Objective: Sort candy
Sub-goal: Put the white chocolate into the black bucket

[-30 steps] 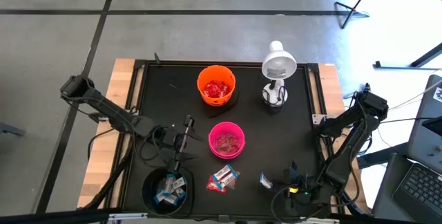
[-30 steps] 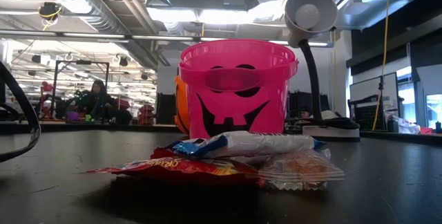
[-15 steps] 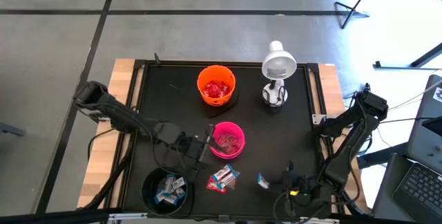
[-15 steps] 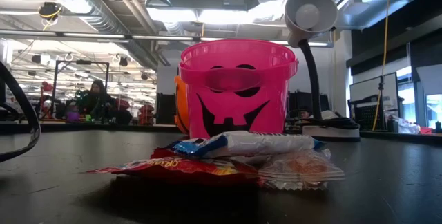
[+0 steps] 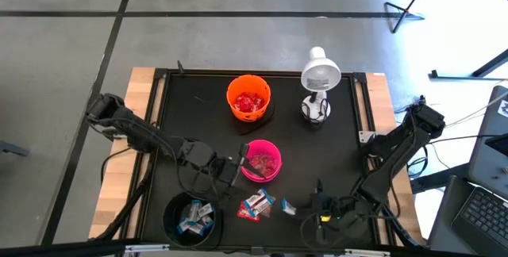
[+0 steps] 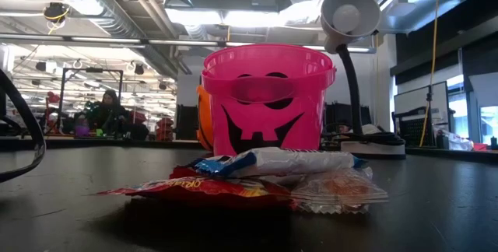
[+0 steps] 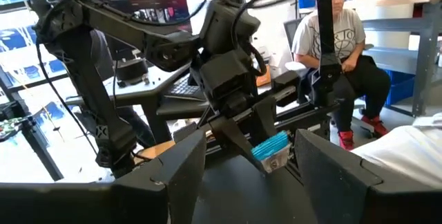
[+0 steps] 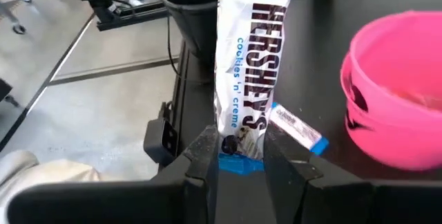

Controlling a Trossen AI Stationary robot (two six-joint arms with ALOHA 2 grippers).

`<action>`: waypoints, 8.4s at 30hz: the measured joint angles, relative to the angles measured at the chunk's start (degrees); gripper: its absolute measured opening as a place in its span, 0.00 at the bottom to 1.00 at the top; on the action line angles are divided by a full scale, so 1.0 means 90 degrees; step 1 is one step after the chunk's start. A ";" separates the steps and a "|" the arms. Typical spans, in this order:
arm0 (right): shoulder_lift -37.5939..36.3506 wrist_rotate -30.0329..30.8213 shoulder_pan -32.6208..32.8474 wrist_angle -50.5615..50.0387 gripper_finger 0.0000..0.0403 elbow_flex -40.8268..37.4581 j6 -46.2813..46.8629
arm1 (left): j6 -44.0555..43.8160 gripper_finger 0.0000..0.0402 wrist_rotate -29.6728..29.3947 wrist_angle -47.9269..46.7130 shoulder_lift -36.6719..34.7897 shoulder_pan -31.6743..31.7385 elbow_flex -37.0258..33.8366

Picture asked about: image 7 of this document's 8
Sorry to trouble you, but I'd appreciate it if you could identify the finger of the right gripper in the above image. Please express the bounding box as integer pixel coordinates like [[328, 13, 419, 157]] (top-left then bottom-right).
[[253, 95, 278, 146], [209, 115, 267, 174]]

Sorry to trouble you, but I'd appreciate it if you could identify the gray office chair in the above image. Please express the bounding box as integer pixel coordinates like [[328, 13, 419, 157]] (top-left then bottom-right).
[[282, 18, 311, 76]]

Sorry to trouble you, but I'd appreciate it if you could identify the black round device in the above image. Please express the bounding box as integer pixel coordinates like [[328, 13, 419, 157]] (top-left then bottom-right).
[[115, 59, 150, 88]]

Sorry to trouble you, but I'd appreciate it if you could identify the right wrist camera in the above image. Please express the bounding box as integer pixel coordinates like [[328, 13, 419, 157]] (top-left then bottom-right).
[[220, 91, 251, 116]]

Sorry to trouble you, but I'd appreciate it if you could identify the dark laptop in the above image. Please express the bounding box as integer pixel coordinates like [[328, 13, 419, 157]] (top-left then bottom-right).
[[164, 74, 209, 102]]

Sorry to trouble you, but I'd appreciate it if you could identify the orange brown box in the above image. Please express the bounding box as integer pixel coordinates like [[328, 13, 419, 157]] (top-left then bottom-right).
[[254, 65, 273, 87]]

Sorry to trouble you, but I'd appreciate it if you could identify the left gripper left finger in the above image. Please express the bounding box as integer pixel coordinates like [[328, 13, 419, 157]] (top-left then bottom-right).
[[112, 129, 208, 224]]

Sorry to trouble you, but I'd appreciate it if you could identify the gray metal shelf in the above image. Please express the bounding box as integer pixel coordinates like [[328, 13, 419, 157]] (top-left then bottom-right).
[[358, 1, 442, 118]]

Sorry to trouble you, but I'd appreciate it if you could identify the black frame strut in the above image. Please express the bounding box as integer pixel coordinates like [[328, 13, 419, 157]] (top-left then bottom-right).
[[309, 0, 343, 109]]

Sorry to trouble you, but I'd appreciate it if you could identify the green patterned device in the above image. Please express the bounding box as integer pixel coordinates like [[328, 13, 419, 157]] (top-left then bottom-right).
[[0, 115, 28, 139]]

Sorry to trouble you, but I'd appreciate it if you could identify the blue white candy wrapper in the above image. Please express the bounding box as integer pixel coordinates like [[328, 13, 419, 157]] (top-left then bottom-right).
[[251, 129, 291, 174]]

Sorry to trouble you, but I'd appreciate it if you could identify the white fabric object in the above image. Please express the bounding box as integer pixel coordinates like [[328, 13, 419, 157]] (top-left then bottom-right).
[[351, 112, 442, 189]]

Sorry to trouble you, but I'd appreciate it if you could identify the gray desk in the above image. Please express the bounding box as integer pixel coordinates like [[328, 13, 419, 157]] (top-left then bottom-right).
[[64, 63, 211, 145]]

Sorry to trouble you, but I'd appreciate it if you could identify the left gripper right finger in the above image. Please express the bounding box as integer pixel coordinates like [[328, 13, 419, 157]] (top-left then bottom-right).
[[294, 129, 384, 224]]

